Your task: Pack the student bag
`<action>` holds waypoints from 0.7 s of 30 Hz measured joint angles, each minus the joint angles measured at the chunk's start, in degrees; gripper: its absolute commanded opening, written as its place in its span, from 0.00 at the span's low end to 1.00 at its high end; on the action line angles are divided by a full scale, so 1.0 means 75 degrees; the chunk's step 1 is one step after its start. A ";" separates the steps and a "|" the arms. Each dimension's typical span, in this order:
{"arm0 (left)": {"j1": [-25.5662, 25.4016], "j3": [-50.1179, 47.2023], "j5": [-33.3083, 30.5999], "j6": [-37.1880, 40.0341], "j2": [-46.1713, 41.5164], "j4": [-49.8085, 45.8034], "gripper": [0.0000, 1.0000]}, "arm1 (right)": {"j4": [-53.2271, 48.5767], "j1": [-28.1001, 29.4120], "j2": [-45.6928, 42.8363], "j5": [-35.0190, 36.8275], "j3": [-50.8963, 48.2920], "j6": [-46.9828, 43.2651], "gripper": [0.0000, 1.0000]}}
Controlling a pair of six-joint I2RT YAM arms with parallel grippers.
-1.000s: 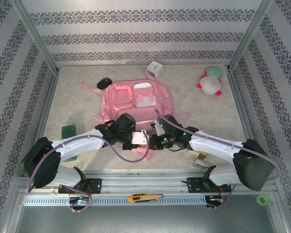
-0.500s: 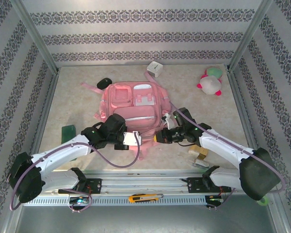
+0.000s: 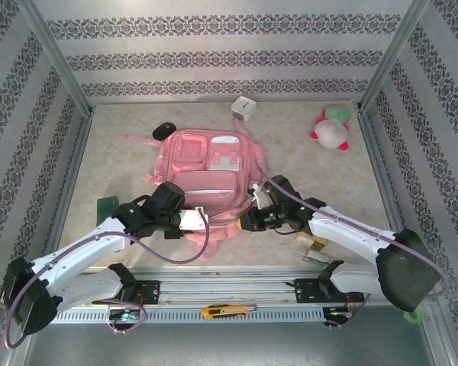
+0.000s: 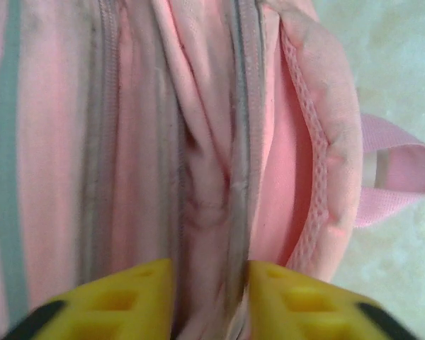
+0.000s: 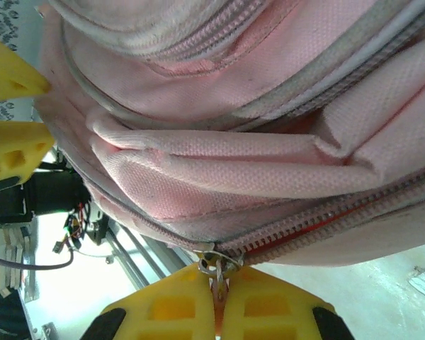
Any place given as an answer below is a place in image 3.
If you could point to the aluminium side rail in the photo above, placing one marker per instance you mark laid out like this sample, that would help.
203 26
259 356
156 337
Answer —
381 160
73 160

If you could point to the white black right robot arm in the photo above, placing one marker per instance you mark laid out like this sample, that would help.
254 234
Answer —
347 232

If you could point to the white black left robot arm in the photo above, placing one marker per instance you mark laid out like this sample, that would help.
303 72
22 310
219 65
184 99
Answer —
80 251

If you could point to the aluminium frame post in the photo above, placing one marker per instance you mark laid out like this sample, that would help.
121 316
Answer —
57 57
391 57

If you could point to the white pink plush toy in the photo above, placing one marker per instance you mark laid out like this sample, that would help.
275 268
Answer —
330 133

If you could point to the orange utility knife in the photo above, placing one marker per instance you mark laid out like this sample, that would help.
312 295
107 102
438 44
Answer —
221 310

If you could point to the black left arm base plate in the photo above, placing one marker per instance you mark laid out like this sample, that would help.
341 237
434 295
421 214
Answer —
150 291

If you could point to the aluminium mounting rail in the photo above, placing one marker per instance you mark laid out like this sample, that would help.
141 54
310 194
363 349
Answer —
229 284

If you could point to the white cube clock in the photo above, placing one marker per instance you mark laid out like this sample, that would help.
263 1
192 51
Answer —
244 108

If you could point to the green pink plush toy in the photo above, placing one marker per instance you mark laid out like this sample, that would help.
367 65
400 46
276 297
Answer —
337 112

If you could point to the pink backpack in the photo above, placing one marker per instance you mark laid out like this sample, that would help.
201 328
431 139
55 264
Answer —
210 160

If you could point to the black computer mouse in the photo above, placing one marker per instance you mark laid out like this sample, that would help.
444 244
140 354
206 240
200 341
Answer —
164 130

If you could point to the tan wooden block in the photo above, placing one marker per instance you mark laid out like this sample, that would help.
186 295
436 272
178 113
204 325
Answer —
307 241

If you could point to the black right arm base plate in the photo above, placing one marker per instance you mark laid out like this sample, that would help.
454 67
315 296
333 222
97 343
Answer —
305 291

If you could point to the green tape roll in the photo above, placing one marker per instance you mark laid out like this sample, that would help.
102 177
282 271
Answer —
406 315

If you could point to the green book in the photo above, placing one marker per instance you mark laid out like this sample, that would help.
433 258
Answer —
107 207

